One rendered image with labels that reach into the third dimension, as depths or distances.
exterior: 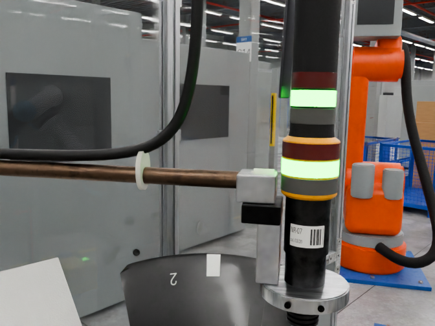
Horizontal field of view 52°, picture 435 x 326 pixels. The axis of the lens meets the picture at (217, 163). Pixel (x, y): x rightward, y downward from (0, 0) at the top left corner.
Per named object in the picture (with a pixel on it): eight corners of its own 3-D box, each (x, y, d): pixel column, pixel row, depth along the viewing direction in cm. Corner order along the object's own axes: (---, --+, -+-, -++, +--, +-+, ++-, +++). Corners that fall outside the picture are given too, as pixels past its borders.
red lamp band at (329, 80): (290, 88, 32) (290, 70, 32) (291, 88, 36) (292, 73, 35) (338, 88, 32) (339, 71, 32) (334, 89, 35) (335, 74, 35)
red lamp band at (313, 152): (280, 159, 33) (281, 142, 33) (283, 152, 37) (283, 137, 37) (342, 162, 32) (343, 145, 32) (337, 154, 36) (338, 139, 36)
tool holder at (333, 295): (229, 307, 34) (232, 179, 32) (241, 271, 41) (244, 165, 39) (353, 320, 32) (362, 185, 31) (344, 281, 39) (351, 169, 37)
